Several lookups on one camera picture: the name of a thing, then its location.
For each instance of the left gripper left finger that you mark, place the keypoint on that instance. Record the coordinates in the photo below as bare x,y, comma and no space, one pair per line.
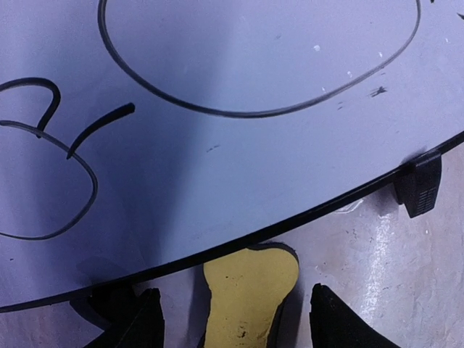
127,319

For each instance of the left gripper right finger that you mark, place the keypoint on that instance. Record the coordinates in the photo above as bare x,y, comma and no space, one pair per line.
334,324

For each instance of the yellow black sponge eraser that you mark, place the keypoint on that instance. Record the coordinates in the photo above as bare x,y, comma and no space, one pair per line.
248,290

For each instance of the white whiteboard black frame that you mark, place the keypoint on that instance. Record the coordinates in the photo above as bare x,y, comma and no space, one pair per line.
140,138

